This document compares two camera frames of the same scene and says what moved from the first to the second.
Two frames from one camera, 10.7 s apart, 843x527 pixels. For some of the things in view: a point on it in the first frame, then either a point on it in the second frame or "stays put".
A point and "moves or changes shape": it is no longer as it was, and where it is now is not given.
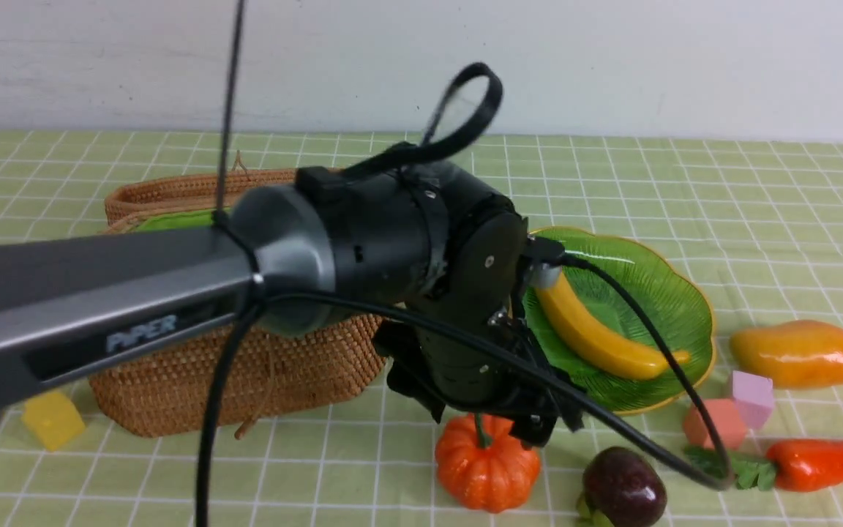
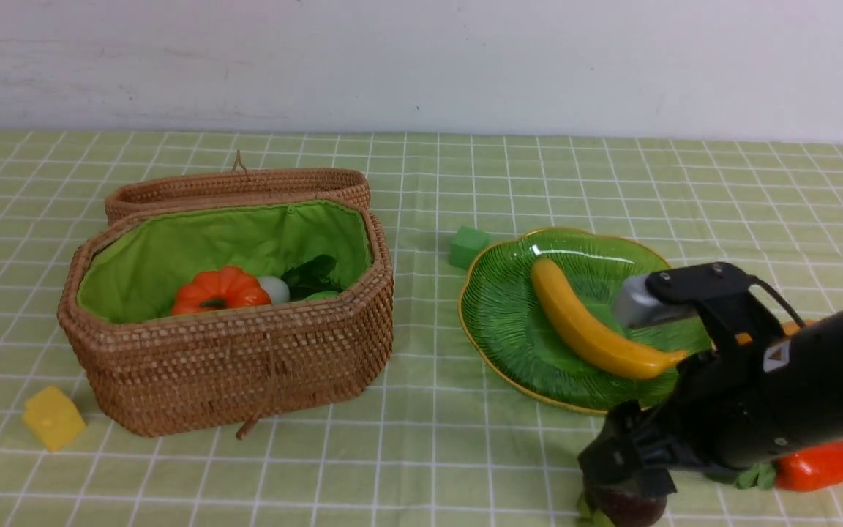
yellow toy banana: x=624 y=359 stays put
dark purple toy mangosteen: x=621 y=488 stays put
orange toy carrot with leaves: x=800 y=465 stays put
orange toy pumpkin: x=482 y=465 moves or changes shape
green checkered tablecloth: x=789 y=240 stays put
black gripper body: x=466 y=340 to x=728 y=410
